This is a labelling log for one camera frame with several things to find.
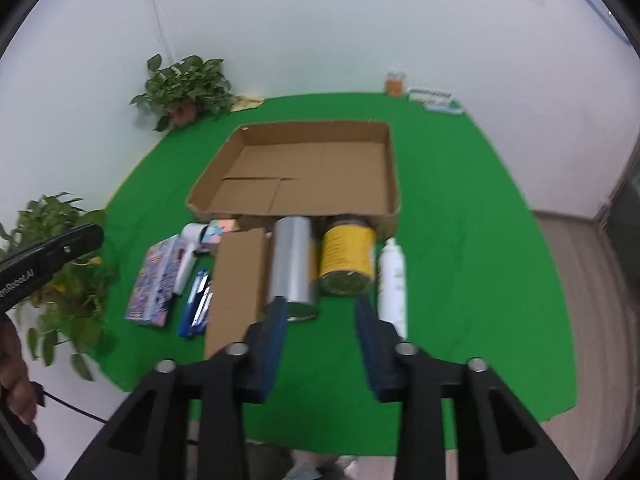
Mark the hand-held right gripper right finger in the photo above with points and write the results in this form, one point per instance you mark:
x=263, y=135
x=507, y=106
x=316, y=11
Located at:
x=372, y=355

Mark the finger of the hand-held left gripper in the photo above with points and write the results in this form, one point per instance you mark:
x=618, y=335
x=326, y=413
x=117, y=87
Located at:
x=75, y=247

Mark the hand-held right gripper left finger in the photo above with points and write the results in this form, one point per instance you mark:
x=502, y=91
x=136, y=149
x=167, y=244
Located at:
x=272, y=350

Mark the white spray bottle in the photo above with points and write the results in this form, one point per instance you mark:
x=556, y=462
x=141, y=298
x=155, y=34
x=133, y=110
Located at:
x=392, y=290

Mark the plain brown cardboard box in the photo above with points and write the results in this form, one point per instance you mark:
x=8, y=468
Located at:
x=235, y=290

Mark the colourful printed box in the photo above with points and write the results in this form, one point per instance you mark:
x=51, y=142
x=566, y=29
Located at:
x=152, y=285

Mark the silver metal can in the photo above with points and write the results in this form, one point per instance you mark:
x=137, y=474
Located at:
x=290, y=265

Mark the blue packet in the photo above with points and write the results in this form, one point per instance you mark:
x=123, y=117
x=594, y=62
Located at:
x=192, y=315

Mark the yellow label jar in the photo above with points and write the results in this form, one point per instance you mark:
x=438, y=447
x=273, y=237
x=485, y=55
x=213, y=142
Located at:
x=347, y=255

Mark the white handheld hair dryer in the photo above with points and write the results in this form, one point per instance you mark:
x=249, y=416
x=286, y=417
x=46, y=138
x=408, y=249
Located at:
x=187, y=255

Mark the pastel puzzle cube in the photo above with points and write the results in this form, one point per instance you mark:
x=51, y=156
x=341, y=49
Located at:
x=220, y=232

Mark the shallow cardboard tray box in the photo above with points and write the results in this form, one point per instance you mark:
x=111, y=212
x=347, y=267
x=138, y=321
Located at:
x=310, y=175

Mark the person's left hand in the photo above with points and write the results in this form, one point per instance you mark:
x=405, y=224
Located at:
x=12, y=375

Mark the leafy green pothos plant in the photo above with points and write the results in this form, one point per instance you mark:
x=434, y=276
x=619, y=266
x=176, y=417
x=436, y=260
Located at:
x=65, y=285

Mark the green tablecloth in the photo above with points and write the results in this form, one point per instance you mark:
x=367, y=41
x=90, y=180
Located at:
x=475, y=260

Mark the potted plant in orange pot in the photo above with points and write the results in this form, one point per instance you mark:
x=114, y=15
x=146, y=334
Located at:
x=185, y=85

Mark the white flat box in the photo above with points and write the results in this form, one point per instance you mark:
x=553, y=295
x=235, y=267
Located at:
x=429, y=94

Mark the orange clear jar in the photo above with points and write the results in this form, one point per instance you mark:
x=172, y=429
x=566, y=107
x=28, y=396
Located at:
x=395, y=85

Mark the glass partition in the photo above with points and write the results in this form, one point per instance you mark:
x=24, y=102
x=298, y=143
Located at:
x=625, y=210

